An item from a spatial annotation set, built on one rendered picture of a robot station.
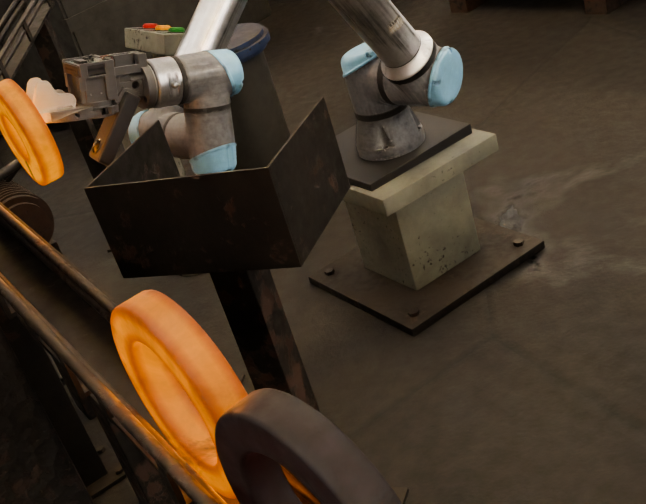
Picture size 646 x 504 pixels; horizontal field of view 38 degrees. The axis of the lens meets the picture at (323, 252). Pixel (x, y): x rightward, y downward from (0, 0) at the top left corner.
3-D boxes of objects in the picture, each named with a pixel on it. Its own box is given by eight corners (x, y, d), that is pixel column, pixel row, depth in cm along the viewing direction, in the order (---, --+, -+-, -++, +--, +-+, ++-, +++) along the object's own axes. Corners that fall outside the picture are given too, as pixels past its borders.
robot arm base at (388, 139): (396, 123, 216) (385, 83, 212) (439, 134, 204) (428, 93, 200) (345, 153, 211) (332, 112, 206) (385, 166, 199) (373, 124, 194)
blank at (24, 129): (11, 104, 125) (34, 93, 126) (-27, 77, 136) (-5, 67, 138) (56, 200, 134) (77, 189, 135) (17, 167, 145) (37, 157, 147)
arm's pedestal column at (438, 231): (431, 208, 246) (408, 118, 234) (545, 247, 215) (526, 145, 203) (309, 283, 230) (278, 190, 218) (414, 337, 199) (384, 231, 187)
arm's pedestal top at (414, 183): (406, 127, 229) (402, 112, 228) (499, 149, 204) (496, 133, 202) (301, 185, 217) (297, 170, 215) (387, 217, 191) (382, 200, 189)
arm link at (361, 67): (375, 90, 210) (358, 33, 204) (423, 91, 201) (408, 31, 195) (342, 115, 203) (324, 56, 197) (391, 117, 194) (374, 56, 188)
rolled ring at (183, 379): (233, 478, 88) (204, 499, 87) (125, 311, 88) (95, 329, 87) (300, 473, 71) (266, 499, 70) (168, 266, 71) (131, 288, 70)
